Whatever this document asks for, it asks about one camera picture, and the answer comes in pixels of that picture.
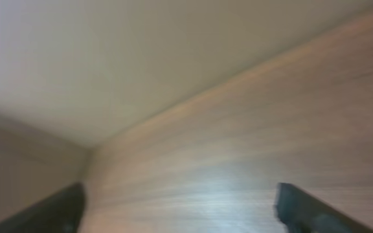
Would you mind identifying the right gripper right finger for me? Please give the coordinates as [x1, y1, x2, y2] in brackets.
[275, 183, 373, 233]

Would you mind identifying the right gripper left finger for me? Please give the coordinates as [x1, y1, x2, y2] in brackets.
[0, 183, 85, 233]

